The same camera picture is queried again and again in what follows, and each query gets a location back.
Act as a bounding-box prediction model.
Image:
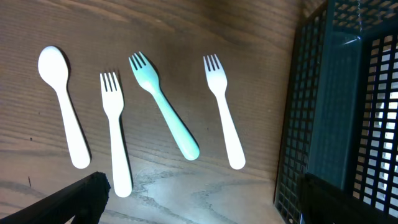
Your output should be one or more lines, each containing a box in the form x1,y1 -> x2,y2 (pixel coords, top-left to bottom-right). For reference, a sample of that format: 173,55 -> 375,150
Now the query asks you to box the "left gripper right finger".
297,174 -> 397,224

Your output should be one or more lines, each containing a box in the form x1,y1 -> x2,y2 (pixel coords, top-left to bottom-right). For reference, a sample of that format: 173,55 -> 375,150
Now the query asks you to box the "black plastic basket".
274,0 -> 397,223

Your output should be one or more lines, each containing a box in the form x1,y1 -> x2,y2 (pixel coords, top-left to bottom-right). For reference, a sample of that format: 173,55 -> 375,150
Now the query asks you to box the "mint green plastic fork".
129,52 -> 200,161

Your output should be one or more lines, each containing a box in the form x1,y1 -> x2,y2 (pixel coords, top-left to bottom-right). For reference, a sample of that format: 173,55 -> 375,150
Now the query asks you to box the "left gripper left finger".
1,172 -> 111,224

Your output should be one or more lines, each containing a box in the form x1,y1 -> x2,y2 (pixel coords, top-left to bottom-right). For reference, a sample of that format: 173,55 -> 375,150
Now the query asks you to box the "white plastic spoon far left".
38,46 -> 91,169

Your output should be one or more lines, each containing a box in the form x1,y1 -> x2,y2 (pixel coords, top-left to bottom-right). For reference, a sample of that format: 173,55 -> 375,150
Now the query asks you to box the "white plastic fork right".
203,54 -> 246,170

